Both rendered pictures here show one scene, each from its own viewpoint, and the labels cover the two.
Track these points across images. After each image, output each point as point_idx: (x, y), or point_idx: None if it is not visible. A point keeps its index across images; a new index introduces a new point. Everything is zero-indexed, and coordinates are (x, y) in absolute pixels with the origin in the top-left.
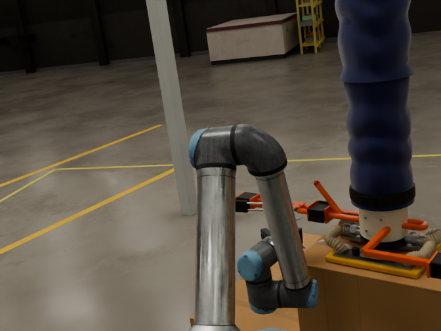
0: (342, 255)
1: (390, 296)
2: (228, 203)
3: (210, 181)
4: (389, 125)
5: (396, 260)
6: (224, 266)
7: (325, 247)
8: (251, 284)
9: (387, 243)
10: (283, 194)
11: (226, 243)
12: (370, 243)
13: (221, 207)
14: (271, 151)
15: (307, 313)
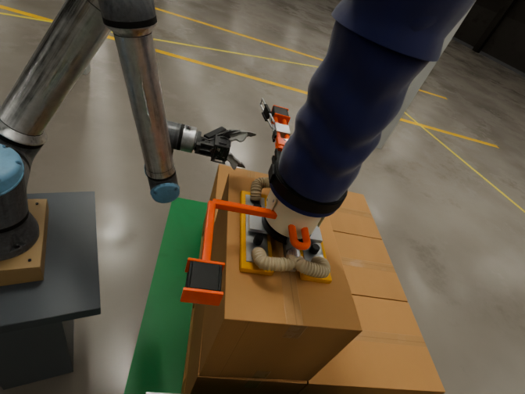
0: (248, 201)
1: (222, 260)
2: (69, 26)
3: None
4: (327, 105)
5: (204, 231)
6: (31, 78)
7: (266, 190)
8: None
9: (268, 226)
10: (128, 66)
11: (45, 61)
12: (226, 203)
13: (60, 23)
14: None
15: (217, 216)
